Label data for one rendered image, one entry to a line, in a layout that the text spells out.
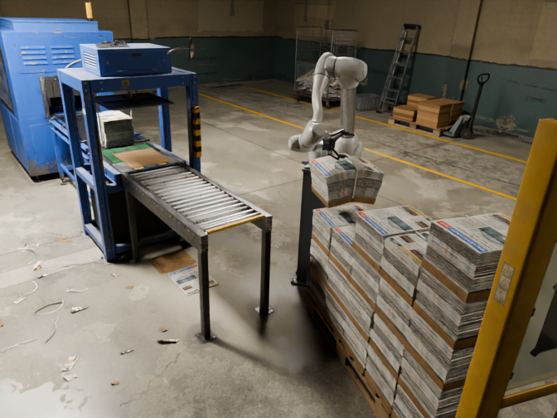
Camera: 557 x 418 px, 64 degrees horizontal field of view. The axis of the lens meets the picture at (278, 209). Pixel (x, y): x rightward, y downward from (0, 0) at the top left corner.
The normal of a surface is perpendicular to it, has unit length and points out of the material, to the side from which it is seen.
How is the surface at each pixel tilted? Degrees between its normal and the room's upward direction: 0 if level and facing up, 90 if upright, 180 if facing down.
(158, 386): 0
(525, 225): 90
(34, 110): 90
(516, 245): 90
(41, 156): 90
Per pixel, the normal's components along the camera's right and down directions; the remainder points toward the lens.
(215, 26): 0.61, 0.35
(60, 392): 0.04, -0.91
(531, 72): -0.79, 0.23
